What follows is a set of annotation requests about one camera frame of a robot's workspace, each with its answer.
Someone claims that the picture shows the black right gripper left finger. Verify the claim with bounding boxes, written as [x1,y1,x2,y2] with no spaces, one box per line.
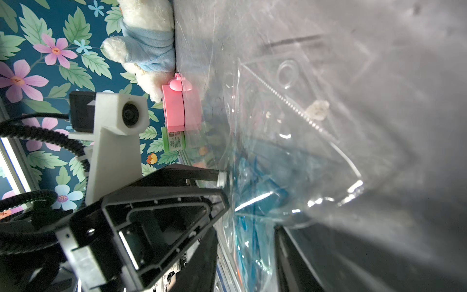
[170,228,218,292]

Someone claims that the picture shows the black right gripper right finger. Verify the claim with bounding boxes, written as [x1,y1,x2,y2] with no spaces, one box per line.
[274,226,324,292]

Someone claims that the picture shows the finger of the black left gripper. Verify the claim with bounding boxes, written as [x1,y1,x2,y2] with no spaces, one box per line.
[129,163,229,191]
[55,187,229,292]

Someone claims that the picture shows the green ruler set pouch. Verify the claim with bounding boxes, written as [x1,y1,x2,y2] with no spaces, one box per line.
[210,35,365,292]

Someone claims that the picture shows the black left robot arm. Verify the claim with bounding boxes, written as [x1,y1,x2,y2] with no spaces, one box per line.
[1,116,229,292]

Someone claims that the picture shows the pink round toy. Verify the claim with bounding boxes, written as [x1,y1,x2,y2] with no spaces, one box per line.
[162,73,202,133]

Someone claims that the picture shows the white plush bear toy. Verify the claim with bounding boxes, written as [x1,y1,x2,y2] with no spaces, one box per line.
[101,0,176,103]

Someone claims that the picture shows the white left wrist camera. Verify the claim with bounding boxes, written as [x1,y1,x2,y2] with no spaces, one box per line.
[68,91,150,205]

